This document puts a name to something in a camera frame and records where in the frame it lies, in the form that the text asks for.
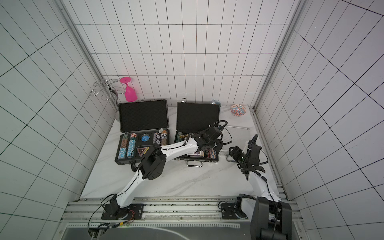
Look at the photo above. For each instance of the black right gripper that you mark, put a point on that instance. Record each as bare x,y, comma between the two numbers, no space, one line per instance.
240,154

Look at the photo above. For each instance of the triangle dealer plaque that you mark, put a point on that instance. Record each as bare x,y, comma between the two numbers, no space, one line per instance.
142,151

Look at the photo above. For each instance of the black middle poker case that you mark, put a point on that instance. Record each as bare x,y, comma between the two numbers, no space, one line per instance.
193,118

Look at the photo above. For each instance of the aluminium mounting rail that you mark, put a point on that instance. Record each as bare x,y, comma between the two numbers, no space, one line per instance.
187,211

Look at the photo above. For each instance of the black left poker case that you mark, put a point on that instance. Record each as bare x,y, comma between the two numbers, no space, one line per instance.
145,117

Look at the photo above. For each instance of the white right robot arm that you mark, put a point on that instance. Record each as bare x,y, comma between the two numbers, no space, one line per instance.
271,219

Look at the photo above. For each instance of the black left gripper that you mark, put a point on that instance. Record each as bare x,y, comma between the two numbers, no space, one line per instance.
218,149

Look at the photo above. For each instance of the pink plastic goblet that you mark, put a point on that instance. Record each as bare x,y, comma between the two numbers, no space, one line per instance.
130,93

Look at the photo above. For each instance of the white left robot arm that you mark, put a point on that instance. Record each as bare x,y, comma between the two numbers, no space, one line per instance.
153,162

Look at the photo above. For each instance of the patterned small bowl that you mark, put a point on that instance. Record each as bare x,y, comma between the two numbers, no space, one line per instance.
238,110

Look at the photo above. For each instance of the black poker case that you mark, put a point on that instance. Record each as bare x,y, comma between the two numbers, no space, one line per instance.
193,118
145,117

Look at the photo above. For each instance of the silver aluminium poker case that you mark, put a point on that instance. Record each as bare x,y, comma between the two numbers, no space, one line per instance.
239,137

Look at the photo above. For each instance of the blue round chip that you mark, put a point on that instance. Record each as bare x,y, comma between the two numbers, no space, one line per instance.
145,137

